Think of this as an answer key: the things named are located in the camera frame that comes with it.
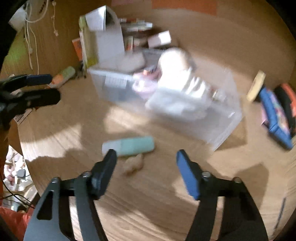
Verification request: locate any mint green tube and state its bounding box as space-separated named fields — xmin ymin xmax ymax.
xmin=102 ymin=136 xmax=155 ymax=157

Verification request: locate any white drawstring pouch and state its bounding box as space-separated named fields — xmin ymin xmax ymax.
xmin=145 ymin=90 xmax=212 ymax=121

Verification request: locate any white cotton pad stack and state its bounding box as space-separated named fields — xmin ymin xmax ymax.
xmin=157 ymin=48 xmax=192 ymax=92

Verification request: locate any receipt paper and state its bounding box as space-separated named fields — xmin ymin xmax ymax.
xmin=14 ymin=109 xmax=32 ymax=125

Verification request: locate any green orange lotion tube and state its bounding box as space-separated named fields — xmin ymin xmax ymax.
xmin=48 ymin=66 xmax=76 ymax=88

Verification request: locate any orange booklet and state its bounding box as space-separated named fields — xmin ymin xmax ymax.
xmin=72 ymin=38 xmax=83 ymax=61

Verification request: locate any white paper box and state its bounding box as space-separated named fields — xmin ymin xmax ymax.
xmin=92 ymin=22 xmax=125 ymax=69

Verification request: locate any blue patterned pencil case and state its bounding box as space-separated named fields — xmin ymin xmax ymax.
xmin=258 ymin=87 xmax=293 ymax=150

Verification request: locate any clear plastic storage bin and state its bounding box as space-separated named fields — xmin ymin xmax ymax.
xmin=88 ymin=48 xmax=242 ymax=150

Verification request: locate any black orange round case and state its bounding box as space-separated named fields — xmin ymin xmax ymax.
xmin=274 ymin=83 xmax=295 ymax=138

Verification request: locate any stack of books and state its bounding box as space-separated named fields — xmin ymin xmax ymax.
xmin=119 ymin=18 xmax=154 ymax=51

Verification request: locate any small white pink box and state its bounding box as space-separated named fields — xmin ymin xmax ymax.
xmin=147 ymin=31 xmax=171 ymax=48

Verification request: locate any orange sticky note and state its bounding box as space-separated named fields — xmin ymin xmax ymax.
xmin=152 ymin=0 xmax=218 ymax=16

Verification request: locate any white cord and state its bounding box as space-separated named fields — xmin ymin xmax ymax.
xmin=23 ymin=0 xmax=60 ymax=75

